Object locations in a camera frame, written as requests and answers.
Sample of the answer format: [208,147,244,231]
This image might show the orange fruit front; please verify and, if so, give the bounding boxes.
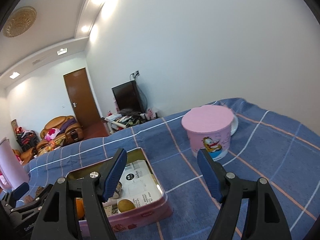
[75,198,85,220]

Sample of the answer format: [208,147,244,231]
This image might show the brown leather armchair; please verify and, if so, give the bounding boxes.
[13,147,37,166]

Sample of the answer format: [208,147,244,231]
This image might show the coffee table with items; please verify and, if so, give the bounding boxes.
[37,138,65,156]

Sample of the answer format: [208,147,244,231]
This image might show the cut yam piece in tin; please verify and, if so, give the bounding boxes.
[112,182,122,199]

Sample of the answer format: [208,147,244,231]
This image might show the small kiwi in tin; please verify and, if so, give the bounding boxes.
[117,199,136,213]

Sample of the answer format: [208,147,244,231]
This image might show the blue plaid tablecloth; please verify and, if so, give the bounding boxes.
[25,98,319,239]

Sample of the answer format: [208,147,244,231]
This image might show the brown leather sofa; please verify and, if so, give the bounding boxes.
[37,115,84,149]

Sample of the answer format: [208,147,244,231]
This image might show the pink metal tin box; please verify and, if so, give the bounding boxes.
[65,147,174,238]

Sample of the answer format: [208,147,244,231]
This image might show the white saucer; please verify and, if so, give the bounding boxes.
[231,114,239,136]

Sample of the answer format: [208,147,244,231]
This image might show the pink cartoon cup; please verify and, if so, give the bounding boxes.
[181,105,234,161]

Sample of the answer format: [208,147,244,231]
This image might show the brown wooden door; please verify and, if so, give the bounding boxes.
[63,68,100,128]

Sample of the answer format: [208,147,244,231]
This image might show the white tv stand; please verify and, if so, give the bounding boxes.
[104,113,147,134]

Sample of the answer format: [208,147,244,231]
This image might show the black television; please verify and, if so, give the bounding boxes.
[112,80,144,113]

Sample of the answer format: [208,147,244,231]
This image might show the round ceiling lamp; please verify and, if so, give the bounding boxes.
[3,6,37,38]

